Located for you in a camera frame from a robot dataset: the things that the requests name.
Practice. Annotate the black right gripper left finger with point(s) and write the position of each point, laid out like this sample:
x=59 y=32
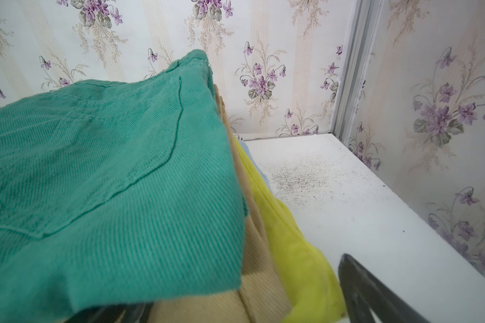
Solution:
x=136 y=313

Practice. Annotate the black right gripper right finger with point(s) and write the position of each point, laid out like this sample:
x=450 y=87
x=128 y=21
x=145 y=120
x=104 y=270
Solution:
x=368 y=299

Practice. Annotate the yellow-green trousers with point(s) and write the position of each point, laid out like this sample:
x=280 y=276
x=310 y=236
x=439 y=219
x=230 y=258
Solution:
x=309 y=281

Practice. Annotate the beige trousers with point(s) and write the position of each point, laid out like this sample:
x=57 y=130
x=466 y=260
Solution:
x=261 y=296

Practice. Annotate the teal garment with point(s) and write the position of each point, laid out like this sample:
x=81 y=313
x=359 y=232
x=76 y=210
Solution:
x=117 y=193

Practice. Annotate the light blue trousers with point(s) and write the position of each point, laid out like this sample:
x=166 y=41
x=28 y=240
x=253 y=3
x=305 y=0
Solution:
x=254 y=161

